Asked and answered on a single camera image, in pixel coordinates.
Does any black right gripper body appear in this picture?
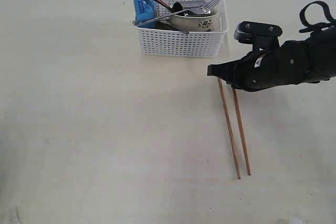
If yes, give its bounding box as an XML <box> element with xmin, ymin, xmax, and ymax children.
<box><xmin>228</xmin><ymin>39</ymin><xmax>315</xmax><ymax>92</ymax></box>

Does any wooden chopstick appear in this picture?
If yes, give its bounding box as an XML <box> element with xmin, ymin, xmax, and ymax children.
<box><xmin>232</xmin><ymin>87</ymin><xmax>251</xmax><ymax>176</ymax></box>
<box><xmin>217</xmin><ymin>78</ymin><xmax>241</xmax><ymax>179</ymax></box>

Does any silver metal fork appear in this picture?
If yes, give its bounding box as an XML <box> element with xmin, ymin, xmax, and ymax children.
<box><xmin>132</xmin><ymin>0</ymin><xmax>220</xmax><ymax>27</ymax></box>

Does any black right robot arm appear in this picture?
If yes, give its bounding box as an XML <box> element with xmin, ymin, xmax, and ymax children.
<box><xmin>207</xmin><ymin>1</ymin><xmax>335</xmax><ymax>92</ymax></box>

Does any floral ceramic bowl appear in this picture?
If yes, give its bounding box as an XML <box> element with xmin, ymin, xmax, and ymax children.
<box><xmin>168</xmin><ymin>8</ymin><xmax>220</xmax><ymax>31</ymax></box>

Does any silver metal knife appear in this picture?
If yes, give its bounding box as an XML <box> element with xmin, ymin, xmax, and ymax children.
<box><xmin>155</xmin><ymin>22</ymin><xmax>190</xmax><ymax>35</ymax></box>

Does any shiny steel cup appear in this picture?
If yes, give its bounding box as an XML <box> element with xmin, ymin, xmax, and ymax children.
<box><xmin>172</xmin><ymin>0</ymin><xmax>212</xmax><ymax>15</ymax></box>

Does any white perforated plastic basket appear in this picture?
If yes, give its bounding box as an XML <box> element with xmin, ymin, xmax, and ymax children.
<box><xmin>138</xmin><ymin>0</ymin><xmax>229</xmax><ymax>58</ymax></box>

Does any dark flat plate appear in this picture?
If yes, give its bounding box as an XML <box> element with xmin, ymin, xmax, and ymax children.
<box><xmin>155</xmin><ymin>21</ymin><xmax>178</xmax><ymax>31</ymax></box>

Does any blue snack packet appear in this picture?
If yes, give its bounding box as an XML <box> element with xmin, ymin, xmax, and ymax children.
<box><xmin>133</xmin><ymin>0</ymin><xmax>156</xmax><ymax>22</ymax></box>

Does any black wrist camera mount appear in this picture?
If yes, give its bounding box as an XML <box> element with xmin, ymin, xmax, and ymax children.
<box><xmin>234</xmin><ymin>21</ymin><xmax>282</xmax><ymax>51</ymax></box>

